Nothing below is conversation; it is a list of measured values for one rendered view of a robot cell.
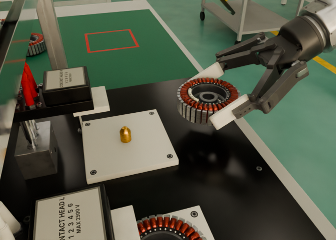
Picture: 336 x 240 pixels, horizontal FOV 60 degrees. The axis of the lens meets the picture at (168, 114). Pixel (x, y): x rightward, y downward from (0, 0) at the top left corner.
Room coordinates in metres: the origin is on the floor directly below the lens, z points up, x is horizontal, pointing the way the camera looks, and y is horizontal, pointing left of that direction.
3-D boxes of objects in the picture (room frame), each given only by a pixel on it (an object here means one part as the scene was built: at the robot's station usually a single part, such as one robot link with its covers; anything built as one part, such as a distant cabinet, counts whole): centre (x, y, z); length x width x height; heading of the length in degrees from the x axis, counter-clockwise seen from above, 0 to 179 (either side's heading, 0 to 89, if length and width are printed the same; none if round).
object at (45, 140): (0.35, 0.21, 0.80); 0.07 x 0.05 x 0.06; 16
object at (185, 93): (0.43, -0.07, 0.84); 0.11 x 0.11 x 0.04
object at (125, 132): (0.39, 0.08, 0.80); 0.02 x 0.02 x 0.03
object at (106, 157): (0.39, 0.08, 0.78); 0.15 x 0.15 x 0.01; 16
